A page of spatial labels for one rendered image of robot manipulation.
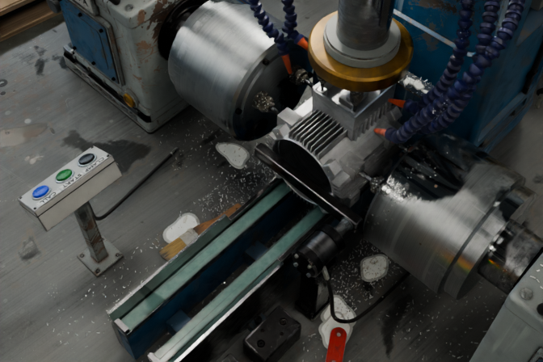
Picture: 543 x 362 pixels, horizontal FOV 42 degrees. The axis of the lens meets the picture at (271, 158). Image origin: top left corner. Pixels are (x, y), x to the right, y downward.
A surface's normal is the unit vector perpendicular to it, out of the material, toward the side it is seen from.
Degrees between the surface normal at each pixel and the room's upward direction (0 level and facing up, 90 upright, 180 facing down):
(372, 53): 0
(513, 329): 90
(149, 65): 90
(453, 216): 36
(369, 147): 0
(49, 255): 0
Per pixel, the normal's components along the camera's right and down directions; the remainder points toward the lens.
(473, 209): -0.24, -0.37
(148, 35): 0.72, 0.55
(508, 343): -0.69, 0.57
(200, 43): -0.40, -0.16
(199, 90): -0.67, 0.42
